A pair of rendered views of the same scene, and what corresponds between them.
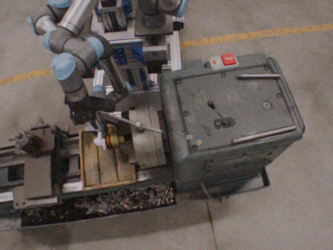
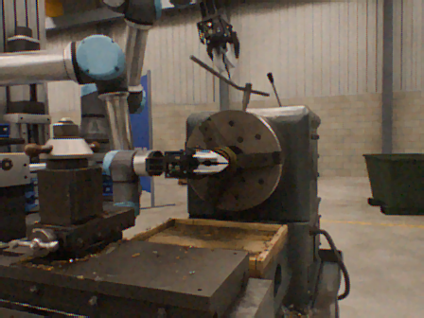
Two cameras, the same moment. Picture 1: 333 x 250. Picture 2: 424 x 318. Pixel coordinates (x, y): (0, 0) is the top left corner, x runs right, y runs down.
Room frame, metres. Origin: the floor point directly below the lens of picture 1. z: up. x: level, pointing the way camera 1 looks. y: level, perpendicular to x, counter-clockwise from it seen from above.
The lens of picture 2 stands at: (0.08, 1.14, 1.14)
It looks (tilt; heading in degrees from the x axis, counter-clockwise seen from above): 3 degrees down; 294
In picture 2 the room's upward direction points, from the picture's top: 1 degrees counter-clockwise
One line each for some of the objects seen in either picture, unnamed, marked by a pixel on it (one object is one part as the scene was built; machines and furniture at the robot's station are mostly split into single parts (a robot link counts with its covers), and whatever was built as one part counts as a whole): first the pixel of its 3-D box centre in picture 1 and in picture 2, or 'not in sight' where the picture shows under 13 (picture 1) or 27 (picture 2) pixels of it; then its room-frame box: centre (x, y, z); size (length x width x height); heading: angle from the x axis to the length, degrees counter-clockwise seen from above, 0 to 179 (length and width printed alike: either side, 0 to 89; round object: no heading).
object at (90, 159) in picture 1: (106, 155); (207, 241); (0.46, 0.35, 0.89); 0.36 x 0.30 x 0.04; 3
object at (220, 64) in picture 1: (223, 64); not in sight; (0.72, -0.31, 1.23); 0.13 x 0.08 x 0.05; 93
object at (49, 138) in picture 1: (39, 146); (82, 231); (0.52, 0.71, 0.99); 0.20 x 0.10 x 0.05; 93
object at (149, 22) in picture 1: (152, 13); (96, 126); (1.15, 0.00, 1.21); 0.15 x 0.15 x 0.10
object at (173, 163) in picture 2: (99, 122); (171, 163); (0.57, 0.34, 1.08); 0.12 x 0.09 x 0.08; 2
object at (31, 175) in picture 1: (38, 159); (102, 269); (0.46, 0.74, 0.95); 0.43 x 0.17 x 0.05; 3
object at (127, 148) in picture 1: (133, 154); (257, 159); (0.38, 0.17, 1.09); 0.12 x 0.11 x 0.05; 3
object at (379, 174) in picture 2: not in sight; (405, 182); (-0.40, -4.96, 0.43); 1.34 x 0.94 x 0.85; 105
